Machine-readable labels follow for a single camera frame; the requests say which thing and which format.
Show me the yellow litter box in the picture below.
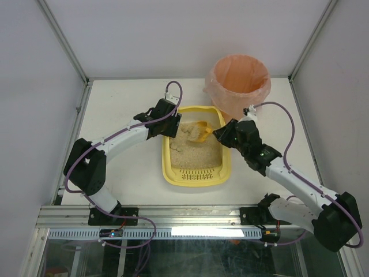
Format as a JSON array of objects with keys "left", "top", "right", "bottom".
[{"left": 162, "top": 106, "right": 231, "bottom": 188}]

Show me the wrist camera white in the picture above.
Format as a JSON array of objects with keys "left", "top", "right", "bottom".
[
  {"left": 242, "top": 105, "right": 257, "bottom": 122},
  {"left": 164, "top": 92, "right": 179, "bottom": 104}
]

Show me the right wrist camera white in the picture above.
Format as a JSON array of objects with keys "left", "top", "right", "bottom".
[{"left": 242, "top": 105, "right": 257, "bottom": 122}]

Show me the litter clump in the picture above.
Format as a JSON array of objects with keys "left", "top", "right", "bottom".
[{"left": 170, "top": 143, "right": 182, "bottom": 152}]

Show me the aluminium mounting rail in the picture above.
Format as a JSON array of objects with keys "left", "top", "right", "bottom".
[{"left": 36, "top": 205, "right": 272, "bottom": 229}]

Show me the yellow litter scoop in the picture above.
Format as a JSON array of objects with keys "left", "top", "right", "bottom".
[{"left": 187, "top": 121, "right": 213, "bottom": 143}]

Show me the cat litter sand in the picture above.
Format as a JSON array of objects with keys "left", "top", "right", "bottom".
[{"left": 170, "top": 122, "right": 223, "bottom": 170}]

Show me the orange lined trash bin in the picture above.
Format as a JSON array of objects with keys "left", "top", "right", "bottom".
[{"left": 204, "top": 54, "right": 271, "bottom": 122}]

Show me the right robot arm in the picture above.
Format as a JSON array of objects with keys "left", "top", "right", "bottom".
[{"left": 213, "top": 119, "right": 364, "bottom": 252}]

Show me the white slotted cable duct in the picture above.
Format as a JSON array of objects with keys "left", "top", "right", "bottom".
[{"left": 48, "top": 227, "right": 262, "bottom": 240}]

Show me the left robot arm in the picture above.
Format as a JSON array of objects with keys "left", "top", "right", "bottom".
[{"left": 63, "top": 98, "right": 182, "bottom": 224}]

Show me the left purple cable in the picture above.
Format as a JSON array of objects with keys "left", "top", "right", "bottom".
[{"left": 63, "top": 81, "right": 183, "bottom": 193}]

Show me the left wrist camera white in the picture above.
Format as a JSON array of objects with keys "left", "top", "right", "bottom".
[{"left": 164, "top": 92, "right": 179, "bottom": 104}]

